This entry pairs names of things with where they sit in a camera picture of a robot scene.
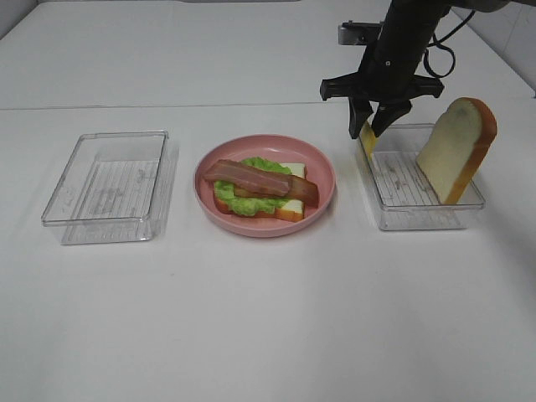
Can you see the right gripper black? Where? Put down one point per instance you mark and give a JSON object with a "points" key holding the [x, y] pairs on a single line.
{"points": [[386, 74]]}

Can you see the green lettuce leaf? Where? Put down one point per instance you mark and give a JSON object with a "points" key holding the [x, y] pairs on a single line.
{"points": [[224, 191]]}

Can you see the left clear plastic tray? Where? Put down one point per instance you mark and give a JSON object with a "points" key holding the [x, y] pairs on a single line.
{"points": [[115, 188]]}

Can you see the right clear plastic tray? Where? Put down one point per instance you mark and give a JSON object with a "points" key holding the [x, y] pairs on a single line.
{"points": [[399, 194]]}

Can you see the bread slice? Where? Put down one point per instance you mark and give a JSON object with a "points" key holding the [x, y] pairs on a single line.
{"points": [[456, 147], [279, 214]]}

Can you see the yellow cheese slice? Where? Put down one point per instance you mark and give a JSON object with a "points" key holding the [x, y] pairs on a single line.
{"points": [[367, 140]]}

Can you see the clear plastic tray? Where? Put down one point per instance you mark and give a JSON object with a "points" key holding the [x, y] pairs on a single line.
{"points": [[115, 188], [399, 194]]}

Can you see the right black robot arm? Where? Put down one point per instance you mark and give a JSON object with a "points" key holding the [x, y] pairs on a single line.
{"points": [[408, 20]]}

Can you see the bacon strip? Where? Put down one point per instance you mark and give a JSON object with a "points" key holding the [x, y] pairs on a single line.
{"points": [[301, 189], [249, 178]]}

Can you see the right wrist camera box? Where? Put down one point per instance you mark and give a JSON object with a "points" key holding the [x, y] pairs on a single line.
{"points": [[354, 33]]}

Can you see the pink round plate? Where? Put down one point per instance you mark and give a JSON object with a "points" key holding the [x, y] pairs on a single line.
{"points": [[276, 148]]}

